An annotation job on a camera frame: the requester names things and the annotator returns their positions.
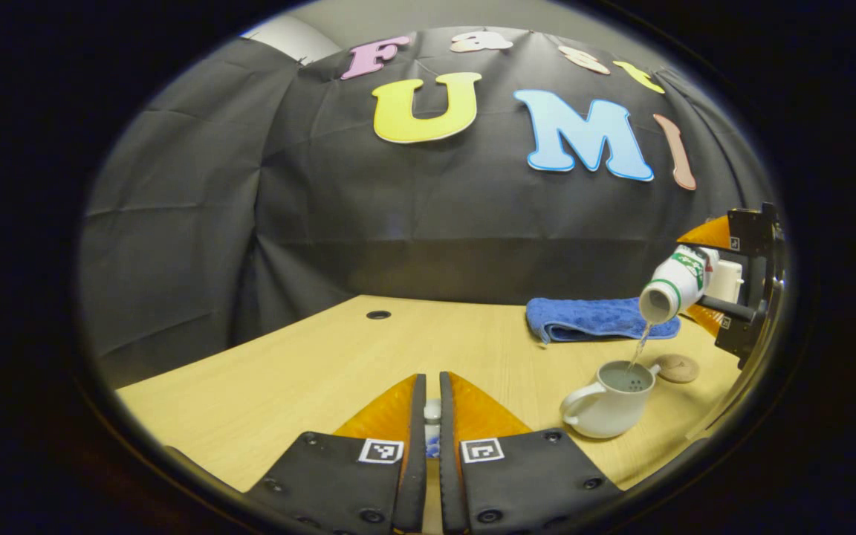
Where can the round brown coaster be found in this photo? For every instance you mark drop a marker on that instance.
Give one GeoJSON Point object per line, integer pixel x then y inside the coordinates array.
{"type": "Point", "coordinates": [678, 368]}

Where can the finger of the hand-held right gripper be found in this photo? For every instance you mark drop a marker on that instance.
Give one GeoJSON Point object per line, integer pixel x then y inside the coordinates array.
{"type": "Point", "coordinates": [736, 331]}
{"type": "Point", "coordinates": [747, 232]}

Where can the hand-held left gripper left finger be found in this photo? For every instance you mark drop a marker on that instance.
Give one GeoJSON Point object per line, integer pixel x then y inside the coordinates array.
{"type": "Point", "coordinates": [417, 461]}

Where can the white plastic water bottle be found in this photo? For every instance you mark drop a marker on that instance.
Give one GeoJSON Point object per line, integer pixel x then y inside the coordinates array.
{"type": "Point", "coordinates": [677, 286]}

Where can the black backdrop cloth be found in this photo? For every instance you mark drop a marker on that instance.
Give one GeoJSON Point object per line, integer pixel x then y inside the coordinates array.
{"type": "Point", "coordinates": [398, 223]}

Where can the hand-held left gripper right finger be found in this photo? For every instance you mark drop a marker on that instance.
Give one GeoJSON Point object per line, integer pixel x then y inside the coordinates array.
{"type": "Point", "coordinates": [449, 461]}

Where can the blue towel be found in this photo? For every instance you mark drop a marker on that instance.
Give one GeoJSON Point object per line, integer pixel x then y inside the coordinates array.
{"type": "Point", "coordinates": [591, 318]}

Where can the white ceramic teacup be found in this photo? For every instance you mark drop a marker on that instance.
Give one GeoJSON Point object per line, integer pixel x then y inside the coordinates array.
{"type": "Point", "coordinates": [610, 409]}

